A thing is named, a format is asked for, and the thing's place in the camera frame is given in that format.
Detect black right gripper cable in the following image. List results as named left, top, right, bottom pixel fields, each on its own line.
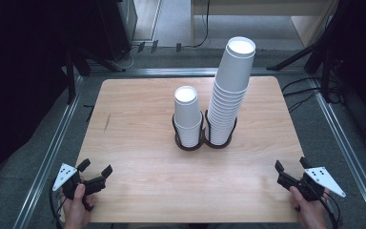
left=317, top=187, right=342, bottom=229

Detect person's right hand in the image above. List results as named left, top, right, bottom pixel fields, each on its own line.
left=289, top=185, right=330, bottom=229

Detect short stack of white cups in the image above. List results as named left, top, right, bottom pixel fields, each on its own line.
left=173, top=85, right=203, bottom=148

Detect black metal stand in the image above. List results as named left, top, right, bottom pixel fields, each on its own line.
left=64, top=47, right=92, bottom=105

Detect black double cup holder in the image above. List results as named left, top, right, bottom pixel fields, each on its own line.
left=172, top=109, right=238, bottom=152

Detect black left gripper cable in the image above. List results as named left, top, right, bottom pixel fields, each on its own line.
left=48, top=180, right=65, bottom=229

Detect black floor cables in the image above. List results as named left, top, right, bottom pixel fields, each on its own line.
left=280, top=75, right=323, bottom=114

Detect black tripod stand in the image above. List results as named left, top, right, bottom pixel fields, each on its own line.
left=266, top=0, right=342, bottom=103

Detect black cabinet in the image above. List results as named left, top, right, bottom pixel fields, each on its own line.
left=96, top=0, right=138, bottom=62

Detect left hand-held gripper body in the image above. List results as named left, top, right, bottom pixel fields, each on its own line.
left=51, top=162, right=107, bottom=213

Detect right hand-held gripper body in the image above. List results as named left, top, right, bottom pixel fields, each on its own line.
left=276, top=166, right=347, bottom=202

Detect tall stack of white cups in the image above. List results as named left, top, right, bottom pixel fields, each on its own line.
left=207, top=35, right=256, bottom=147

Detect white floor cable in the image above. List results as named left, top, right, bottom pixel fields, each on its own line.
left=115, top=44, right=141, bottom=71

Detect aluminium floor rail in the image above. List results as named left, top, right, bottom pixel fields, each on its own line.
left=12, top=75, right=84, bottom=229
left=308, top=77, right=366, bottom=229
left=89, top=67, right=303, bottom=77

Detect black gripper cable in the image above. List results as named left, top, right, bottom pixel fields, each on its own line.
left=48, top=180, right=65, bottom=229
left=317, top=187, right=342, bottom=229

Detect person's left hand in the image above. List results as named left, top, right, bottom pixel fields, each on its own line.
left=62, top=183, right=98, bottom=229

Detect light wooden furniture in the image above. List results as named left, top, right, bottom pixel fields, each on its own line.
left=190, top=0, right=341, bottom=49

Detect black hanging cable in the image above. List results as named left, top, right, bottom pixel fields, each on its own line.
left=192, top=0, right=212, bottom=49

